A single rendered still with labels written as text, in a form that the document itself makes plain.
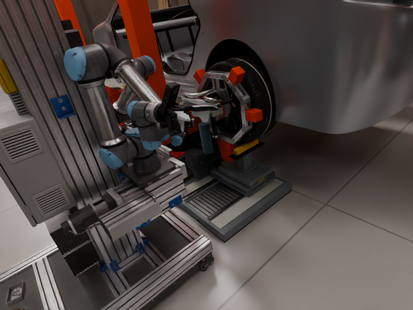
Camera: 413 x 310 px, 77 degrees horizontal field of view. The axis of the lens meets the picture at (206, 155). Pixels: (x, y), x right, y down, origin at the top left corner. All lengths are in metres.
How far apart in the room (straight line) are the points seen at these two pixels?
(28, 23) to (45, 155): 0.54
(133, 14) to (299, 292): 2.12
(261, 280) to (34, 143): 1.46
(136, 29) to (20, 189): 1.35
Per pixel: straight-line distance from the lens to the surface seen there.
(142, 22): 2.19
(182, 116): 0.79
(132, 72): 1.19
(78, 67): 1.14
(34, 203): 1.43
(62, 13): 4.01
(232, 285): 1.83
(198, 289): 1.85
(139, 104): 1.00
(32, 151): 1.34
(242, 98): 1.80
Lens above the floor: 1.50
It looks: 28 degrees down
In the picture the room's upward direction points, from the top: 10 degrees counter-clockwise
